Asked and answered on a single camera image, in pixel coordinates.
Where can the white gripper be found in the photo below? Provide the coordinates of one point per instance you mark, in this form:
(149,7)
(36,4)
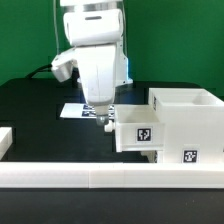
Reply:
(97,69)

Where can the white drawer box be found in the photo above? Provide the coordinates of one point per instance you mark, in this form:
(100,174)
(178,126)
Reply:
(136,128)
(151,156)

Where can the white drawer cabinet frame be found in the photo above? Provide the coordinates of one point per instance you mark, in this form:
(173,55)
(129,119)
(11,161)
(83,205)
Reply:
(193,125)

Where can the white drawer box front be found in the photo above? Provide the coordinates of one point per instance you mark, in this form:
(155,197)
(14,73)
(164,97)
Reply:
(151,156)

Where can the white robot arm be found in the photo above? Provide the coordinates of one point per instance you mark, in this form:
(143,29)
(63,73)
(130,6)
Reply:
(96,29)

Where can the white marker sheet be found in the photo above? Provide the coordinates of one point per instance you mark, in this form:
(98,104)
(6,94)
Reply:
(77,110)

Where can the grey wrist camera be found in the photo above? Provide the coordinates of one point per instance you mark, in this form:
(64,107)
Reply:
(63,64)

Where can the white obstacle fence wall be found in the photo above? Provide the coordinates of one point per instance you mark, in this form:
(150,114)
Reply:
(104,175)

